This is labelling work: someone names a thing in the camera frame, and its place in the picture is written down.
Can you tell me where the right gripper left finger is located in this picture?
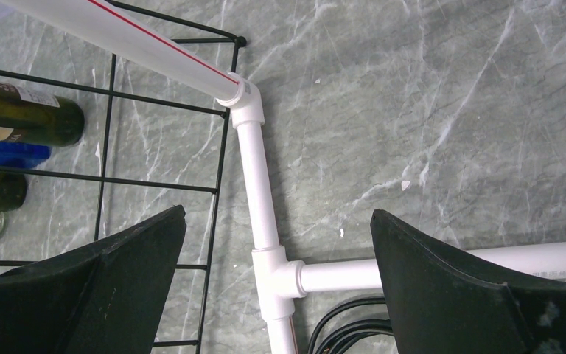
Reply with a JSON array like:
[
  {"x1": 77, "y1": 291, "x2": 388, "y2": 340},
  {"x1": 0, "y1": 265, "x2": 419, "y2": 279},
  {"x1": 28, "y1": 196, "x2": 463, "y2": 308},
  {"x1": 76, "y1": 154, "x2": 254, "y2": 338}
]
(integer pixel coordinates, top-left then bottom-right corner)
[{"x1": 0, "y1": 205, "x2": 186, "y2": 353}]

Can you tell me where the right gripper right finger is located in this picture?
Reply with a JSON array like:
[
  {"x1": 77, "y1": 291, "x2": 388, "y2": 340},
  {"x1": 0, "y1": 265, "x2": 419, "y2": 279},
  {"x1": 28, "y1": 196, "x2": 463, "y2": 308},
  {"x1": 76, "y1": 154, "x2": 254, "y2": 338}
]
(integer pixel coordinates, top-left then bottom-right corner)
[{"x1": 370, "y1": 209, "x2": 566, "y2": 353}]

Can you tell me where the dark labelled wine bottle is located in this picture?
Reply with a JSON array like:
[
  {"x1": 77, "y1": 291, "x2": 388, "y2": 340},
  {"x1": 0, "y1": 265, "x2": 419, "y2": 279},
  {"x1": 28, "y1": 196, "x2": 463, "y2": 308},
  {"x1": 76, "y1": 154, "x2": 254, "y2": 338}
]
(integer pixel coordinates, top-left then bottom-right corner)
[{"x1": 0, "y1": 83, "x2": 85, "y2": 147}]

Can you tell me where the blue square glass bottle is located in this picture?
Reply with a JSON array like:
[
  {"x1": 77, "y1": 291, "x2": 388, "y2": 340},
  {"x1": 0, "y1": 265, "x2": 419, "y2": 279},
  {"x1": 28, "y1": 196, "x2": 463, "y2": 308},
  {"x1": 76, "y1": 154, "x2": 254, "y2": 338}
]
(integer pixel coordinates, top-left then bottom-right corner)
[{"x1": 0, "y1": 142, "x2": 52, "y2": 169}]

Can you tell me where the black coiled cable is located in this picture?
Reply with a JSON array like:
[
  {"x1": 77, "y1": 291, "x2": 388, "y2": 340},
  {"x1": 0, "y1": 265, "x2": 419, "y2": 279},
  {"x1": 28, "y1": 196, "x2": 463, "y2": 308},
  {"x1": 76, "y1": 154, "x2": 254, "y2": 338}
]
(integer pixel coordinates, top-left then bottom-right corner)
[{"x1": 307, "y1": 295, "x2": 395, "y2": 354}]

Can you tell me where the white PVC pipe frame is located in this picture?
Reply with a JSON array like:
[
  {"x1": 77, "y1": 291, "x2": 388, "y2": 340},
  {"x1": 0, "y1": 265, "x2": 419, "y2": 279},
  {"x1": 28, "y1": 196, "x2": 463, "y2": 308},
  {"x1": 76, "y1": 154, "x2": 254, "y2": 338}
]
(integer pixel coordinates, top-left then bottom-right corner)
[{"x1": 0, "y1": 0, "x2": 566, "y2": 354}]

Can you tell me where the black wire wine rack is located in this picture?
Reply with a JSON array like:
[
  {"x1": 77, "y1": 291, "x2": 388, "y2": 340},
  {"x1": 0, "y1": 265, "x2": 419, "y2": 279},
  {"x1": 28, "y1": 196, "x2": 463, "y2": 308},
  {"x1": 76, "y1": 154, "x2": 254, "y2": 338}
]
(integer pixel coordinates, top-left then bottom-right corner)
[{"x1": 0, "y1": 13, "x2": 228, "y2": 353}]

